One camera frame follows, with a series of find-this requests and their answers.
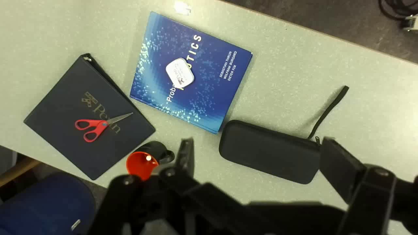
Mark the small white square box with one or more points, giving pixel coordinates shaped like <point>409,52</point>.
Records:
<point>179,73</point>

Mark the dark navy binder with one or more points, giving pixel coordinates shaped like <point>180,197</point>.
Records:
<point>56,123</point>

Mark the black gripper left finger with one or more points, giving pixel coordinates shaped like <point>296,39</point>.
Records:
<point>185,156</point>

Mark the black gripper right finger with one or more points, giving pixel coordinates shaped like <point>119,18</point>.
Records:
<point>341,167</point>

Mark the blue robotics book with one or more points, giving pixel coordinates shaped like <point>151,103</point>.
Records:
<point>209,89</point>

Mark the white tape piece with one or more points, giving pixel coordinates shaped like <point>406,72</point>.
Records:
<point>181,6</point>

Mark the blue trash bin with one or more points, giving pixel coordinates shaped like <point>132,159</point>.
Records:
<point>40,203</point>

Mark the black mug red inside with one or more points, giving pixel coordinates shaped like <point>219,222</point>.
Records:
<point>139,166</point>

